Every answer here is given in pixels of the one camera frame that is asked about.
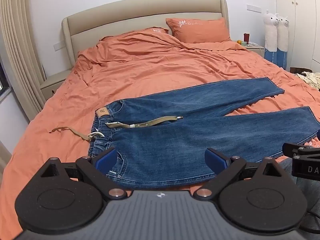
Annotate white bedside table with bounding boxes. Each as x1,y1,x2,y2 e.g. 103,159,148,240
241,41,265,55

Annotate beige curtain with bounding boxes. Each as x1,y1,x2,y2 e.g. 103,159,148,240
0,0,47,120

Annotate khaki fabric belt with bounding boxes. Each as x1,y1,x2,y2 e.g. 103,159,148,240
49,115,184,140

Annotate black cable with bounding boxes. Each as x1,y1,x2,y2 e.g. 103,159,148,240
299,204,320,232

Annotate cream knitted blanket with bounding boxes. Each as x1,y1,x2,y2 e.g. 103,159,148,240
295,71,320,90

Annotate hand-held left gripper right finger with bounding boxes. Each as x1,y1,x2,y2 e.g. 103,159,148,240
194,148,284,200

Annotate beige upholstered headboard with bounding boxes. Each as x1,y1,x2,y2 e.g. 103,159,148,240
61,0,229,67

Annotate white wardrobe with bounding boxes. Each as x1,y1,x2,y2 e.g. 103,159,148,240
274,0,320,73

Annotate orange duvet cover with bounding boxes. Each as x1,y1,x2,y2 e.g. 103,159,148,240
0,29,320,233

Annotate orange pillow small flower print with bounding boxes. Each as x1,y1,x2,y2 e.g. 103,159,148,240
100,27,169,42

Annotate beige bedside table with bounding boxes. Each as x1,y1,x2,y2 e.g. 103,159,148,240
40,69,72,100

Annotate orange pillow large flower print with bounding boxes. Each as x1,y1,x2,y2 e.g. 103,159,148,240
166,17,231,43

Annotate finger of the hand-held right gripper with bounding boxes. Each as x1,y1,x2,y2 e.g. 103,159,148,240
282,142,320,158

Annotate person's grey trousers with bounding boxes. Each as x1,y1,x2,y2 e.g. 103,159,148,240
277,156,320,230

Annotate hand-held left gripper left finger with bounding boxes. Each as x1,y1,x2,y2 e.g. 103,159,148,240
41,147,128,200

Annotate blue denim pants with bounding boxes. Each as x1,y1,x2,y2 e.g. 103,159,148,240
87,77,320,190

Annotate white alpaca plush toy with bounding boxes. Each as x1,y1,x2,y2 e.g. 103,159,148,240
262,10,279,63
276,14,290,68

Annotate window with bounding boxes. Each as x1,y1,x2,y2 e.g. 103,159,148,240
0,52,13,98

